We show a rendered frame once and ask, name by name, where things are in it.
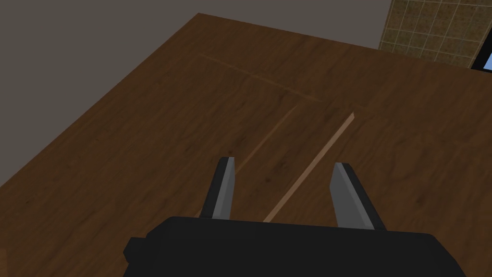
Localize black framed window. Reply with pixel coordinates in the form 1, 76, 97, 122
470, 49, 492, 73

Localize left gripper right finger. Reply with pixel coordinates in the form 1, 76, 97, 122
329, 162, 387, 231

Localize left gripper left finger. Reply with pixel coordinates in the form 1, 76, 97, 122
199, 156, 236, 221

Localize pale wooden bar handle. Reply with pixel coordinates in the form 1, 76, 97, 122
263, 112, 356, 224

